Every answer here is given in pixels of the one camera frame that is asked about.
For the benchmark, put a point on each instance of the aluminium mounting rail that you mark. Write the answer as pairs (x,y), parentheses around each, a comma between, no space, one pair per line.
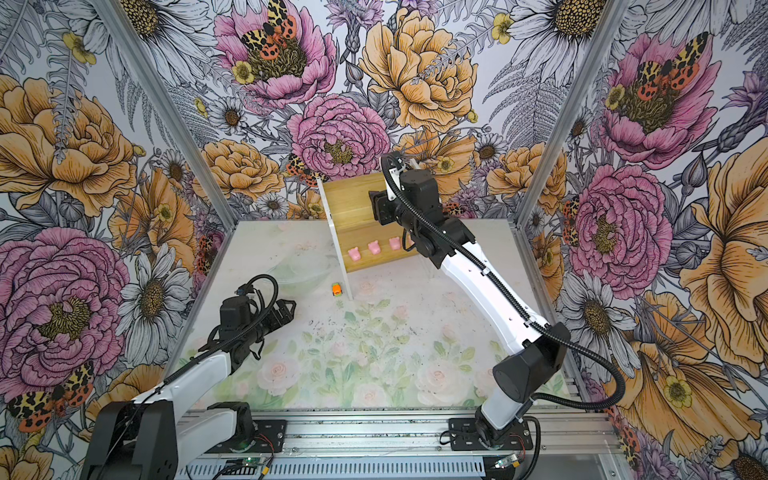
(388,432)

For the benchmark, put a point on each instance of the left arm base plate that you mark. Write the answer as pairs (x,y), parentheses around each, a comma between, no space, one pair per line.
(266,436)

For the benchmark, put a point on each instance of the green circuit board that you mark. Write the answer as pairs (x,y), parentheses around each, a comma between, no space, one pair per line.
(509,461)
(251,467)

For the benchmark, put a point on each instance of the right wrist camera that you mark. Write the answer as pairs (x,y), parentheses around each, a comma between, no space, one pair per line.
(400,181)

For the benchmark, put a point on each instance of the green circuit board right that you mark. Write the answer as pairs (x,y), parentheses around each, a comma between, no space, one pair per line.
(509,461)

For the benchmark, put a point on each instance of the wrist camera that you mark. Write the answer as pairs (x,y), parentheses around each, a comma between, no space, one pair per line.
(245,290)
(400,181)

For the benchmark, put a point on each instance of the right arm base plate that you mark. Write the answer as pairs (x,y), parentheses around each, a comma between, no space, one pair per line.
(472,434)

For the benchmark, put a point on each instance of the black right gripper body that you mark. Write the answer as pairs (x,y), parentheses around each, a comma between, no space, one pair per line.
(390,211)

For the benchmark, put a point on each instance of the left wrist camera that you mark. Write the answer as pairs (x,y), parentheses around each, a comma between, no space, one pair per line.
(245,290)

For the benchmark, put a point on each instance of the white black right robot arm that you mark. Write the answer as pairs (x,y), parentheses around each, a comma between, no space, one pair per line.
(531,358)

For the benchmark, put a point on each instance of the bamboo two-tier shelf white frame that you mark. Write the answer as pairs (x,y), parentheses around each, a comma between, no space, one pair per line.
(402,273)

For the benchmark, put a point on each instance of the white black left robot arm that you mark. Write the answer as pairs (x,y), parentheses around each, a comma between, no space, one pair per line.
(157,433)

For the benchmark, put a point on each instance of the green circuit board left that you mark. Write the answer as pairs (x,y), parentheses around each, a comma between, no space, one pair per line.
(251,467)

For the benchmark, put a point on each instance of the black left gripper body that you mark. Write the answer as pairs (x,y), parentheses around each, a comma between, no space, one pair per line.
(271,322)

